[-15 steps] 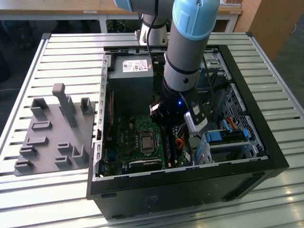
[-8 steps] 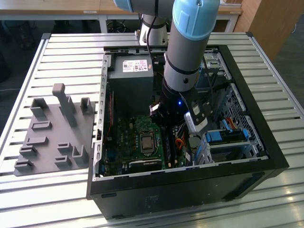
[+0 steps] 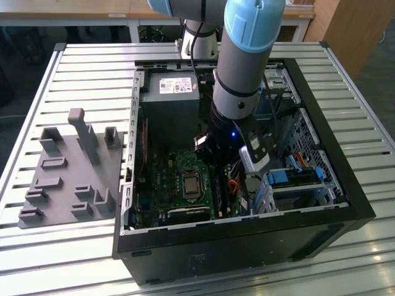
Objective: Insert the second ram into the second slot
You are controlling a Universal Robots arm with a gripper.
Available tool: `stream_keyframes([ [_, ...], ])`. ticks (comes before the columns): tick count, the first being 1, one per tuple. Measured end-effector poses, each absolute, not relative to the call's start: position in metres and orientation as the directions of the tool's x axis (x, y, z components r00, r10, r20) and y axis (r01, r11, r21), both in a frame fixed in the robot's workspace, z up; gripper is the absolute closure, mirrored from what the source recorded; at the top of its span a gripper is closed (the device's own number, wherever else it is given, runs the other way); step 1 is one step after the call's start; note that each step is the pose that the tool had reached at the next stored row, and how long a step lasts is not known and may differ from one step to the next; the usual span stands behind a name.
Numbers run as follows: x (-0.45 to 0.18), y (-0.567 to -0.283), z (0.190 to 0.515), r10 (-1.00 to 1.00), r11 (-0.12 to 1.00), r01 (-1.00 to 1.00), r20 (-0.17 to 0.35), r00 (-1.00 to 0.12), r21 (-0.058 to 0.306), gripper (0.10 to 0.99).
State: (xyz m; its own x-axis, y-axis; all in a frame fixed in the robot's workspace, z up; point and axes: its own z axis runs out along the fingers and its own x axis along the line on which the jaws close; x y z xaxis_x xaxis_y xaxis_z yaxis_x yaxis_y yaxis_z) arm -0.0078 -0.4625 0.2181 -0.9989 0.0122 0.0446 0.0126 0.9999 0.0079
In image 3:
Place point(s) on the grey power supply box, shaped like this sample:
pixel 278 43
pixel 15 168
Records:
pixel 169 108

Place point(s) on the silver CPU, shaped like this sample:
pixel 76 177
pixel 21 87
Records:
pixel 191 186

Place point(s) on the grey parts rack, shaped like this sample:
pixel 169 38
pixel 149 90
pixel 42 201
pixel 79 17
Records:
pixel 68 197

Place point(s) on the green motherboard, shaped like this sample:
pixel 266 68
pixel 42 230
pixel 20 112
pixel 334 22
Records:
pixel 159 172

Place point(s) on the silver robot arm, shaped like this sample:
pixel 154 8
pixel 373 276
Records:
pixel 247 61

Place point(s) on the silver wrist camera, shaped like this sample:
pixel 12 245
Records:
pixel 253 160

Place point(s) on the hard disk in blue carrier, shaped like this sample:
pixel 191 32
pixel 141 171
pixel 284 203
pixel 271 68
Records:
pixel 277 179

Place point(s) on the round grey speaker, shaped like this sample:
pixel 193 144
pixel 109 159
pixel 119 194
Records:
pixel 253 186

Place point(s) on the black RAM slot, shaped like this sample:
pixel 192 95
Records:
pixel 221 212

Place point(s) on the wooden desk with white frame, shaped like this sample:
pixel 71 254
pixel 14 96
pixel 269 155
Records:
pixel 77 9

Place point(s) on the black graphics card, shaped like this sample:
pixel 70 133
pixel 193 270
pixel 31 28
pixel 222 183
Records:
pixel 188 216

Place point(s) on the silver metal disk bay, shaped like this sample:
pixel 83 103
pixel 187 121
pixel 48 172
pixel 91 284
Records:
pixel 268 200

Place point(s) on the CPU socket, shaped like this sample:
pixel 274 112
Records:
pixel 201 185

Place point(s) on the wooden cabinet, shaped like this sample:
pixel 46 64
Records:
pixel 355 31

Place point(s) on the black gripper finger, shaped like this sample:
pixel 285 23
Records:
pixel 202 149

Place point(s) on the black PC case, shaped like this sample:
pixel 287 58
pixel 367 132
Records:
pixel 216 249

